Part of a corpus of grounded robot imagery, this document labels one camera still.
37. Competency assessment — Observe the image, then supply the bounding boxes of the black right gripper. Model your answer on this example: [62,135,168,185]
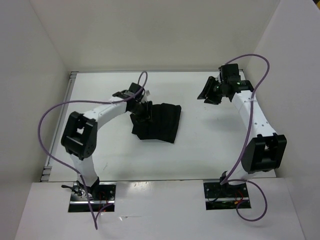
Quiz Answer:
[197,76,227,105]

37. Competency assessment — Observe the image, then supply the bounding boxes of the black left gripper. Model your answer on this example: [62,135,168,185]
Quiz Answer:
[128,100,156,127]

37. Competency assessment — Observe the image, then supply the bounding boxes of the black skirt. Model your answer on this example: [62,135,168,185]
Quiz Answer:
[130,103,182,144]

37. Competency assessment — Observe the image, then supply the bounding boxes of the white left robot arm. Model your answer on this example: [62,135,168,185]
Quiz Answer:
[61,82,152,200]

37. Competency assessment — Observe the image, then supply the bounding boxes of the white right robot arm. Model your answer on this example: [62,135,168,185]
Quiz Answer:
[197,63,287,197]

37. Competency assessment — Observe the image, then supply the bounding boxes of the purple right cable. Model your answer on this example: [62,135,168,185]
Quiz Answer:
[221,53,271,222]

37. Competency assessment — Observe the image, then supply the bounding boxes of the purple cable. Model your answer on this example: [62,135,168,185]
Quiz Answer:
[36,71,148,230]
[221,53,271,222]

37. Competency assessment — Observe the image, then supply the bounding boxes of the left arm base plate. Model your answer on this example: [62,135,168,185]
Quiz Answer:
[61,181,116,213]

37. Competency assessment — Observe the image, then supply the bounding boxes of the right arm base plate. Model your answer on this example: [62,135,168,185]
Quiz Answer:
[203,180,251,211]

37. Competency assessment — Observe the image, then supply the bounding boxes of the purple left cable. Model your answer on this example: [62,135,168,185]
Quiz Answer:
[36,71,148,230]

